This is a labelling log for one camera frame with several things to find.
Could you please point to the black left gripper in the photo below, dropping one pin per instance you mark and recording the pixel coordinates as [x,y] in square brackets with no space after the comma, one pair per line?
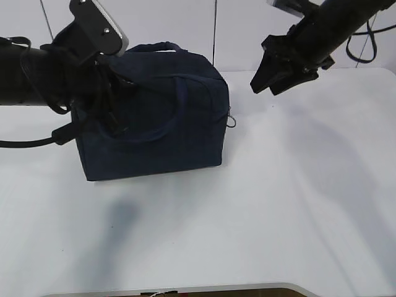
[90,84]

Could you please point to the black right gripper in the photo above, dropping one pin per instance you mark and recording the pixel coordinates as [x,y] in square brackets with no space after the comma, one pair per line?
[293,59]

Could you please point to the navy blue fabric bag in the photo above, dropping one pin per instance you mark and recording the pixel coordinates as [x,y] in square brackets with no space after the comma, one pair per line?
[169,113]

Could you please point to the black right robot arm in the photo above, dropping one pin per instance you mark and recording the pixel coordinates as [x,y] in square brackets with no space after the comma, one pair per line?
[345,17]

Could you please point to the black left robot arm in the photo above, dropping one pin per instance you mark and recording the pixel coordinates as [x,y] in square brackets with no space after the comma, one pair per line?
[33,77]

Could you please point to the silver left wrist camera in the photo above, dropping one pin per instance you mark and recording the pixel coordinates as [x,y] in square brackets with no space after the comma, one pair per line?
[99,26]

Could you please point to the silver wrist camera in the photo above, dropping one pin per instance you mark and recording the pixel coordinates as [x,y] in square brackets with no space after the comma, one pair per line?
[294,7]
[99,26]

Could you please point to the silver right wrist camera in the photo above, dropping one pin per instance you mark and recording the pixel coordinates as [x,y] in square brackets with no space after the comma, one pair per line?
[294,7]

